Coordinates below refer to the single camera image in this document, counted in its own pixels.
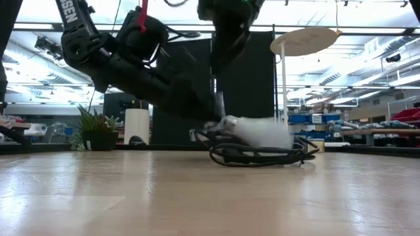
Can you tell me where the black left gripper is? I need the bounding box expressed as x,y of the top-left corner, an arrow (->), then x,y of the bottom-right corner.
140,70 -> 227,123

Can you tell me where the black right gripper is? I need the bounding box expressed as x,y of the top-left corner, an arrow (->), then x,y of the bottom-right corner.
196,0 -> 265,77

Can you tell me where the white LED lightbulb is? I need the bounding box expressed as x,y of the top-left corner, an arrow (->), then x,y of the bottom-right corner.
203,114 -> 295,149

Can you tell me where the black lamp power cord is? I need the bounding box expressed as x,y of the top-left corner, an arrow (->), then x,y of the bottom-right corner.
189,127 -> 320,168

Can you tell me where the white cylinder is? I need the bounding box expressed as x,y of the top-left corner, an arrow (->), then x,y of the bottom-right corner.
123,108 -> 151,146

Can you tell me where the white round side table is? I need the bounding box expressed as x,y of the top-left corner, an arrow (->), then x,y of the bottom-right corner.
270,27 -> 339,130

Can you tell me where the blue storage bin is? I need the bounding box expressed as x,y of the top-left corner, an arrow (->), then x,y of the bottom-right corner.
288,113 -> 312,125
293,130 -> 335,140
323,113 -> 342,124

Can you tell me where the black monitor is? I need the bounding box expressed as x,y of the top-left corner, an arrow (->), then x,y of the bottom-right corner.
102,92 -> 150,123

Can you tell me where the succulent plant in black pot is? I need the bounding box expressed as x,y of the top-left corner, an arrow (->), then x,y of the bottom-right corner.
70,104 -> 124,152

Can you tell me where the wooden workbench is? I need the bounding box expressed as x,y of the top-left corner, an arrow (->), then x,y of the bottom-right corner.
339,128 -> 420,147

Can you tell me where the red storage bin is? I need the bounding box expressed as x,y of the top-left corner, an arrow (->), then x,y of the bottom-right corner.
389,108 -> 420,124

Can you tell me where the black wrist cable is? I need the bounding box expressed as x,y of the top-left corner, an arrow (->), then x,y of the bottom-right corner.
140,25 -> 201,66

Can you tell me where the red cable strap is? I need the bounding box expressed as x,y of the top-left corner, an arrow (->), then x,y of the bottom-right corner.
137,0 -> 149,33

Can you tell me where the thin black hanging cable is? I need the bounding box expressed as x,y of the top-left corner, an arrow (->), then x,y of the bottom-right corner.
87,88 -> 96,113

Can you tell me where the black table frame rail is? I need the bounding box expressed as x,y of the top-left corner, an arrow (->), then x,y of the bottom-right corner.
0,142 -> 420,159

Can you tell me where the black ceiling-mounted camera rig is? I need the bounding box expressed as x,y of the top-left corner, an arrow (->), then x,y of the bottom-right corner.
33,35 -> 63,62

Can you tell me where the black curved cable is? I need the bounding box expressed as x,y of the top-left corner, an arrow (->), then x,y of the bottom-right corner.
0,125 -> 32,147

